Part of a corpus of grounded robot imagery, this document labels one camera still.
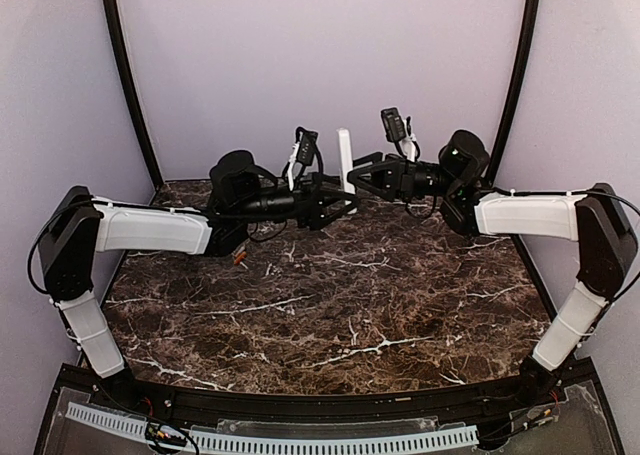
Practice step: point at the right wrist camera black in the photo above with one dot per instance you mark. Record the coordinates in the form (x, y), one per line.
(393, 124)

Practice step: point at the left black frame post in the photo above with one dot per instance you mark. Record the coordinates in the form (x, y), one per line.
(128, 86)

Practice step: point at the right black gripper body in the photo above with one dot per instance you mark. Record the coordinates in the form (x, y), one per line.
(395, 178)

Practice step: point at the white slotted cable duct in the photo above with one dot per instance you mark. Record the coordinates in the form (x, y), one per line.
(411, 436)

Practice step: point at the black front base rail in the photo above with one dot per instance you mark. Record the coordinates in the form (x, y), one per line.
(570, 417)

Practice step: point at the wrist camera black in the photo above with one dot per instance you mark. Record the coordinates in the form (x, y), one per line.
(306, 146)
(393, 124)

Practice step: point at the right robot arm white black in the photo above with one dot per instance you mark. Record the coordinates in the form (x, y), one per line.
(594, 218)

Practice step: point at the white remote control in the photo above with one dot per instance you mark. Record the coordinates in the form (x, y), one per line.
(346, 160)

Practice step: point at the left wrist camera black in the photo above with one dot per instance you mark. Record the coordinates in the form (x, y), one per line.
(306, 146)

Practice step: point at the orange battery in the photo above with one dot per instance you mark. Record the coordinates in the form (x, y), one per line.
(240, 258)

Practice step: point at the black frame post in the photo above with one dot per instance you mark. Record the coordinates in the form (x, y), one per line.
(526, 35)
(128, 86)

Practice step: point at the right black frame post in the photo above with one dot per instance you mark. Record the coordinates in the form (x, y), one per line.
(526, 35)

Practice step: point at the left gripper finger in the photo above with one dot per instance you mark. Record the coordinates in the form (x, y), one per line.
(333, 208)
(332, 183)

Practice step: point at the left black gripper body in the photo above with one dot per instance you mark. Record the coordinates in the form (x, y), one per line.
(310, 203)

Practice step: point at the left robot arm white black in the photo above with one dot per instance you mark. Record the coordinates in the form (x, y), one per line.
(243, 193)

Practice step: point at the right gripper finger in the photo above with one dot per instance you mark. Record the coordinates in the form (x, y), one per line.
(376, 161)
(370, 180)

